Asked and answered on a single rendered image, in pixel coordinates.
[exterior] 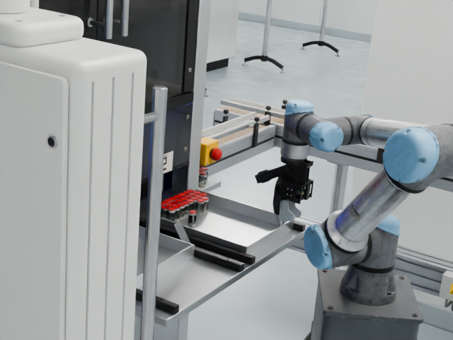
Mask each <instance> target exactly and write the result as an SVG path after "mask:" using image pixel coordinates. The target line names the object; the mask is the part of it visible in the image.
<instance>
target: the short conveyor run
mask: <svg viewBox="0 0 453 340"><path fill-rule="evenodd" d="M223 113H224V116H223V120H222V123H221V124H218V125H215V126H213V127H209V128H207V129H204V130H202V136H205V137H208V138H212V139H215V140H218V148H219V149H221V151H222V157H221V159H220V160H219V161H216V162H214V163H211V164H209V165H206V166H203V165H200V166H202V167H207V168H208V177H209V176H211V175H213V174H215V173H218V172H219V171H222V170H224V169H227V168H229V167H231V166H233V165H236V164H237V163H240V162H242V161H245V160H247V159H249V158H251V157H254V156H255V155H258V154H260V153H263V152H265V151H267V150H270V149H271V148H274V140H275V133H276V126H275V125H264V124H261V123H262V122H265V121H267V120H270V116H269V115H266V116H263V117H261V118H259V117H255V112H252V113H248V114H246V115H243V116H240V117H238V118H235V119H232V120H230V119H228V117H229V116H228V115H227V114H228V113H229V110H228V109H225V110H223ZM252 117H254V120H250V119H251V118H252Z"/></svg>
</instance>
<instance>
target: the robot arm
mask: <svg viewBox="0 0 453 340"><path fill-rule="evenodd" d="M313 109H314V105H313V103H311V102H309V101H305V100H298V99H296V100H291V101H289V102H288V103H287V104H286V110H285V114H284V126H283V133H282V144H281V150H280V154H281V158H280V161H281V162H283V163H285V165H281V166H279V167H275V168H273V169H270V170H267V169H266V170H261V171H260V172H258V174H257V175H255V178H256V181H257V183H267V182H269V181H270V180H271V179H274V178H276V177H278V180H277V181H276V185H275V188H274V197H273V209H274V214H275V217H276V220H277V223H278V226H281V225H283V224H284V223H285V222H286V221H294V220H295V218H299V217H300V216H301V211H300V210H299V209H298V208H297V207H296V206H295V203H297V204H300V203H301V200H308V199H309V197H310V198H311V197H312V191H313V179H309V171H310V167H311V166H313V161H312V160H309V159H307V158H308V153H309V145H312V146H313V147H314V148H316V149H318V150H321V151H324V152H334V151H335V150H336V149H338V148H339V147H340V146H345V145H352V144H361V145H366V146H372V147H376V148H383V149H385V150H386V152H384V153H383V169H382V170H381V171H380V172H379V173H378V174H377V175H376V176H375V177H374V178H373V179H372V180H371V181H370V182H369V183H368V184H367V185H366V186H365V187H364V188H363V189H362V190H361V192H360V193H359V194H358V195H357V196H356V197H355V198H354V199H353V200H352V201H351V202H350V203H349V205H348V206H347V207H346V208H345V209H344V210H337V211H335V212H333V213H332V214H331V215H330V216H329V217H328V218H327V219H326V220H325V221H324V222H323V223H320V224H313V225H310V226H309V227H308V228H307V229H306V230H305V234H304V246H305V252H306V255H307V257H308V259H309V261H310V263H311V264H312V265H313V266H314V267H316V268H317V269H320V270H324V269H328V270H330V269H331V268H336V267H340V266H346V265H348V268H347V270H346V272H345V274H344V275H343V277H342V279H341V282H340V292H341V294H342V295H343V296H344V297H346V298H348V299H349V300H351V301H353V302H357V303H359V304H364V305H368V306H384V305H388V304H391V303H392V302H393V301H394V300H395V299H396V294H397V287H396V280H395V276H394V263H395V259H396V251H397V245H398V238H399V236H400V221H399V220H398V219H397V218H396V217H395V216H394V215H392V214H391V212H392V211H393V210H394V209H395V208H396V207H398V206H399V205H400V204H401V203H402V202H403V201H404V200H405V199H406V198H407V197H408V196H409V195H410V194H419V193H421V192H423V191H424V190H425V189H426V188H428V187H429V186H430V185H431V184H432V183H433V182H434V181H435V180H437V179H439V178H442V177H451V176H453V123H451V124H449V123H442V124H439V125H423V124H418V123H409V122H403V121H394V120H389V119H380V118H378V117H377V116H376V115H368V114H364V115H357V116H348V117H332V118H321V117H318V116H317V115H314V114H313V113H314V110H313ZM310 187H311V193H310Z"/></svg>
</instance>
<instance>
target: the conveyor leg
mask: <svg viewBox="0 0 453 340"><path fill-rule="evenodd" d="M327 162H329V163H334V164H336V165H335V171H334V181H333V186H332V197H331V203H330V213H329V216H330V215H331V214H332V213H333V212H335V211H337V210H343V205H344V195H345V190H346V180H347V175H348V169H349V167H350V166H348V165H343V164H340V163H336V162H333V161H328V160H327Z"/></svg>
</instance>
